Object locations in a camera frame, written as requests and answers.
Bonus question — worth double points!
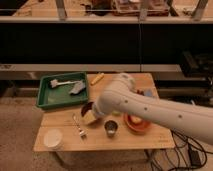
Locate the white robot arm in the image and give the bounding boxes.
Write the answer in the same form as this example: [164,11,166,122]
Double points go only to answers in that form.
[83,73,213,145]

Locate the small metal cup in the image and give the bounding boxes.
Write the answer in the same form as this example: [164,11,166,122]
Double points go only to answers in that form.
[104,120,118,137]

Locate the light green plastic cup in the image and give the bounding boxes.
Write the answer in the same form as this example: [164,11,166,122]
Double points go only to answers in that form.
[112,111,121,117]

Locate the white paper cup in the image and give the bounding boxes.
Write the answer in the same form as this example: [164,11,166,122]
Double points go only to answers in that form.
[43,129,63,150]

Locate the dark brown bowl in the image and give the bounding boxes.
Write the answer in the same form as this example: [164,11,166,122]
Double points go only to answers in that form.
[81,102,93,117]

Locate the grey cloth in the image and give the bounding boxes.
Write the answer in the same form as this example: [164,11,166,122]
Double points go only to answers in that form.
[69,82,86,95]

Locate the yellow toy banana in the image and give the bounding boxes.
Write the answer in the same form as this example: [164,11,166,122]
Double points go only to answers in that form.
[91,73,104,85]

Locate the green plastic tray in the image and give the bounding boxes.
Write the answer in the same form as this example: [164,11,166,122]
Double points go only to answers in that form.
[37,72,89,110]

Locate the orange fruit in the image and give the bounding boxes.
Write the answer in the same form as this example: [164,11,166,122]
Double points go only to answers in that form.
[130,116,142,124]

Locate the red brown toy block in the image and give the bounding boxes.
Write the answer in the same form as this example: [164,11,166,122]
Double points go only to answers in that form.
[137,89,144,95]

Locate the orange bowl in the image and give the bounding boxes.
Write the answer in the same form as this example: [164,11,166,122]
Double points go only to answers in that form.
[123,114,151,134]

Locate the blue sponge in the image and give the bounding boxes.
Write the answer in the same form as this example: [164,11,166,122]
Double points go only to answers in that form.
[144,89,154,97]

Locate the black power adapter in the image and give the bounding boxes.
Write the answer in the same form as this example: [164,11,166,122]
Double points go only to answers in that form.
[188,149,201,167]

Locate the black cables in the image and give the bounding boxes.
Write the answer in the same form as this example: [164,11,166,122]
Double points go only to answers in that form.
[149,129,213,171]

